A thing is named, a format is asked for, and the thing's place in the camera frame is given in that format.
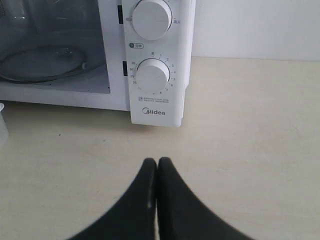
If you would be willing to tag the white Midea microwave oven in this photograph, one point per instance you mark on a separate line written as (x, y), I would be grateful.
(104, 30)

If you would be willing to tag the glass turntable plate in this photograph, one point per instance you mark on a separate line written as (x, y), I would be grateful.
(43, 63)

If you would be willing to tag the lower white timer knob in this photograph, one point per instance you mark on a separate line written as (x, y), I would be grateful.
(152, 75)

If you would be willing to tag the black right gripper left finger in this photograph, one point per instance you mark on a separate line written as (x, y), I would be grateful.
(132, 217)

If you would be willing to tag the white plastic lidded container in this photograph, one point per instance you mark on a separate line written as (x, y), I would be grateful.
(3, 127)

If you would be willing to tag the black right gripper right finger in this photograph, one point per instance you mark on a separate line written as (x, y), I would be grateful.
(182, 215)

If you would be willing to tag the upper white power knob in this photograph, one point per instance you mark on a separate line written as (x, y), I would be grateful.
(151, 19)

